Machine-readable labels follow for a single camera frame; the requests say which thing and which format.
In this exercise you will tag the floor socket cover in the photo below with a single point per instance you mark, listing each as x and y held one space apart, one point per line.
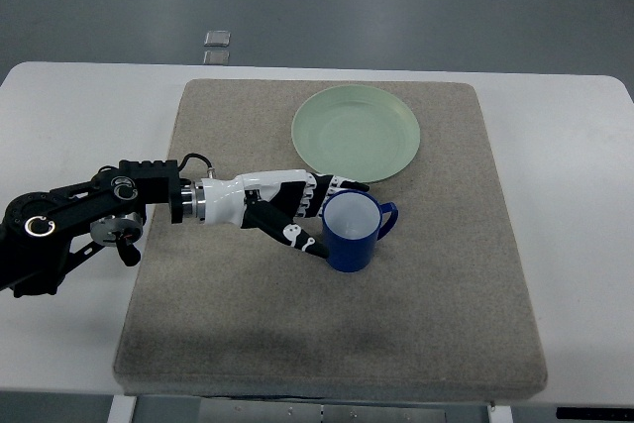
216 57
217 39

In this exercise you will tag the grey felt mat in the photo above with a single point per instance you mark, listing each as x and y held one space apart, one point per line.
441 313

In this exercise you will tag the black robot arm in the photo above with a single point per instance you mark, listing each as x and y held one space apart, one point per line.
45 235

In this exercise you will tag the black label strip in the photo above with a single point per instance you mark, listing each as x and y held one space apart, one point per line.
595 413

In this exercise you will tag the blue enamel mug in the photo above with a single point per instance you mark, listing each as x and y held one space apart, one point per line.
352 223

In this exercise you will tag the upper floor socket cover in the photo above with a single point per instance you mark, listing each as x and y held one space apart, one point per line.
217 39

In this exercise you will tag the lower floor socket cover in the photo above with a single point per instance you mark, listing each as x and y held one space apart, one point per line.
216 57

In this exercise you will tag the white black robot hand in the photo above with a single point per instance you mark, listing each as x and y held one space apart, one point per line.
271 201

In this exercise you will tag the green plate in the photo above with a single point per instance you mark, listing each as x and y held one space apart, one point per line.
357 131

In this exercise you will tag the metal table frame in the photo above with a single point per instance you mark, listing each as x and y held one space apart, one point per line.
225 410

